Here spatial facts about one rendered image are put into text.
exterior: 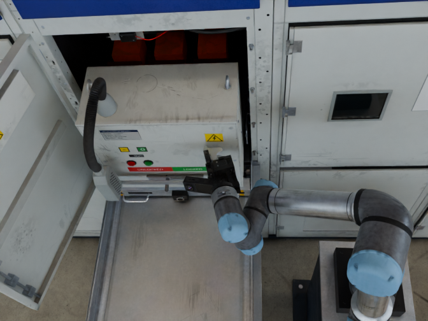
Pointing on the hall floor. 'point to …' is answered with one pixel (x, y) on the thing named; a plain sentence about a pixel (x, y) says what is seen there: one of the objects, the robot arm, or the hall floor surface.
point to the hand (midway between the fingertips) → (204, 149)
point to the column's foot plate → (300, 299)
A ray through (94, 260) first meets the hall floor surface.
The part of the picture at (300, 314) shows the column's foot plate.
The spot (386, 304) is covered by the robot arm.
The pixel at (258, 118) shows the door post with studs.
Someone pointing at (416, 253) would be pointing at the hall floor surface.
